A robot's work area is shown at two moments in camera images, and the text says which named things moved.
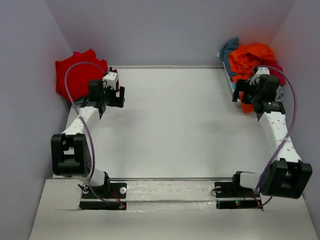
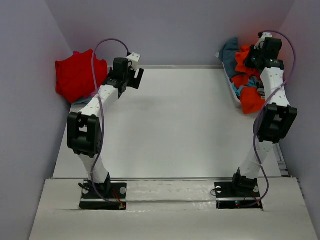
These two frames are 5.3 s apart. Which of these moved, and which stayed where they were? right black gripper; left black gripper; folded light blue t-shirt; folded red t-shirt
Moved: left black gripper; right black gripper
Stayed: folded light blue t-shirt; folded red t-shirt
